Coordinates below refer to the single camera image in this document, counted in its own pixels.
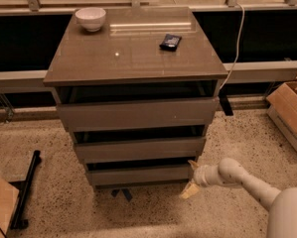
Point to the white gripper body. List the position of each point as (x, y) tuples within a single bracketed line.
[(200, 176)]

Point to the grey drawer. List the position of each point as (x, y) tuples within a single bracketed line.
[(140, 150), (137, 114), (155, 174)]

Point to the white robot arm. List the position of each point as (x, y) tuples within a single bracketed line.
[(281, 205)]

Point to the grey drawer cabinet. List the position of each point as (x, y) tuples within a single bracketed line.
[(122, 62)]

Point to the cardboard box right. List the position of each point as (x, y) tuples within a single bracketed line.
[(283, 110)]

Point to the dark blue snack packet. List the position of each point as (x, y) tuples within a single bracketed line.
[(170, 42)]

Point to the black metal bar stand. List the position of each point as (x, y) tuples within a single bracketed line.
[(18, 221)]

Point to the white ceramic bowl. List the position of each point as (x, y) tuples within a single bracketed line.
[(91, 18)]

